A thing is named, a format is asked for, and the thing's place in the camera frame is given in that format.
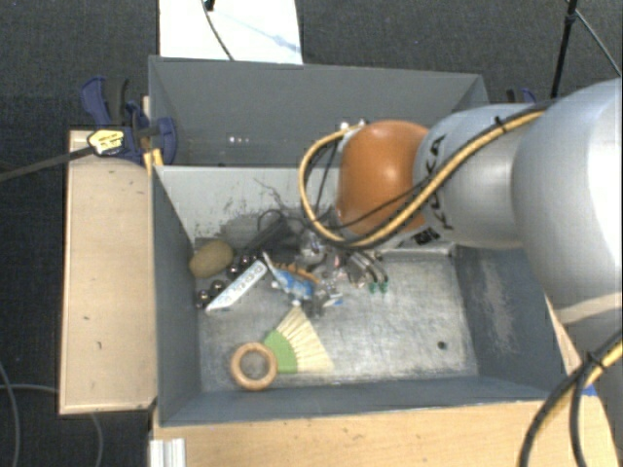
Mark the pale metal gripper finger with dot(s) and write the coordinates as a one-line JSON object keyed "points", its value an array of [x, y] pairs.
{"points": [[318, 305], [332, 292]]}

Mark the orange striped toy piece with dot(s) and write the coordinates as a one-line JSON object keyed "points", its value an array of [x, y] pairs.
{"points": [[304, 273]]}

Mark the blue and white toy animal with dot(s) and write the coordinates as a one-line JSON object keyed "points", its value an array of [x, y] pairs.
{"points": [[293, 286]]}

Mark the green and cream fan brush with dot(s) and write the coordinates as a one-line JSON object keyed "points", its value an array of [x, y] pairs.
{"points": [[304, 348]]}

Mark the grey metal bin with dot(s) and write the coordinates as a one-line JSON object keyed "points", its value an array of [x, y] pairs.
{"points": [[399, 324]]}

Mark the white remote control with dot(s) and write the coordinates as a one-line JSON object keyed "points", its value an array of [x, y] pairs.
{"points": [[238, 287]]}

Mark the brown kiwi fruit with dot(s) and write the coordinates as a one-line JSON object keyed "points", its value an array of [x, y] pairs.
{"points": [[210, 259]]}

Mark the pale wood board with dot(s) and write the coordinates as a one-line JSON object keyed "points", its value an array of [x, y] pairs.
{"points": [[107, 285]]}

